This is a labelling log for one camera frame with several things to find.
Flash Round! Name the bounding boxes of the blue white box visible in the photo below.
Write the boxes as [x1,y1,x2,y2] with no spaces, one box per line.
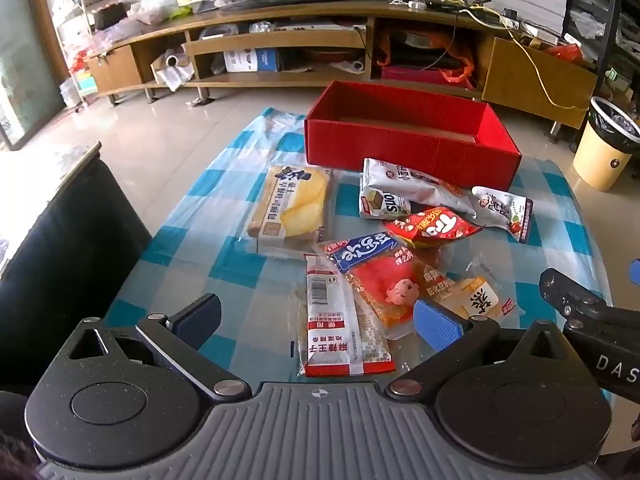
[224,48,282,73]

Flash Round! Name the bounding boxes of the red cardboard box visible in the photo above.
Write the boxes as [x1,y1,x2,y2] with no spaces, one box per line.
[304,80,522,191]

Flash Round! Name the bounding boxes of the white silver meat snack pouch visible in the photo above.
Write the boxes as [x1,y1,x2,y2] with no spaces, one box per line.
[471,186,534,244]

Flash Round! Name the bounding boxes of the small orange snack packet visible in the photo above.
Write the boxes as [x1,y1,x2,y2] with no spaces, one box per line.
[432,260,518,323]

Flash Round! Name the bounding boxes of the blue red cartoon snack pack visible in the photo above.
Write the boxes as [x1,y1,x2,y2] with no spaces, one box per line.
[314,232,452,339]

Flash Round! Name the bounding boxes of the white power strip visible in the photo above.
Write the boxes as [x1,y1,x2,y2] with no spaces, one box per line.
[407,0,427,11]

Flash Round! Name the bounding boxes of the yellow potato chip bread pack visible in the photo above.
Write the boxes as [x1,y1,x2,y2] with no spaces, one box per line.
[246,165,333,258]

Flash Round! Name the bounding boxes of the yellow trash bin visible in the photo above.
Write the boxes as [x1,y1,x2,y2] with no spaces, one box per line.
[573,96,639,192]

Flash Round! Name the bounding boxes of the white red label bread pack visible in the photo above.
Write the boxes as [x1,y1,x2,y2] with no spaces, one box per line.
[298,255,396,378]

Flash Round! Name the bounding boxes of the orange plastic bag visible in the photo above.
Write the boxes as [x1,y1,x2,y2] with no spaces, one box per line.
[374,30,477,90]

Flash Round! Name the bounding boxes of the blue white checkered tablecloth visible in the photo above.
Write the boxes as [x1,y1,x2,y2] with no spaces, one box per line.
[105,108,610,386]

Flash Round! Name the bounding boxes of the green white wafer packet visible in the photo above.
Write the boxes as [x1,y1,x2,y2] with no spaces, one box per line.
[359,188,411,220]

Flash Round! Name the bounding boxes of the black metal shelf rack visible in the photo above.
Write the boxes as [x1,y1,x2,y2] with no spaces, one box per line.
[563,0,639,96]

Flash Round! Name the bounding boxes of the red Trolli candy bag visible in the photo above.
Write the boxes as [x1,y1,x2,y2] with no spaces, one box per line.
[385,206,482,248]

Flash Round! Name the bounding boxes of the wooden TV cabinet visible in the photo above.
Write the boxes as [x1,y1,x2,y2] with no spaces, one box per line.
[86,1,597,128]

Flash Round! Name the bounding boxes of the white noodle snack bag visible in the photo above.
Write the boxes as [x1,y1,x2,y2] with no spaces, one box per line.
[362,158,476,218]

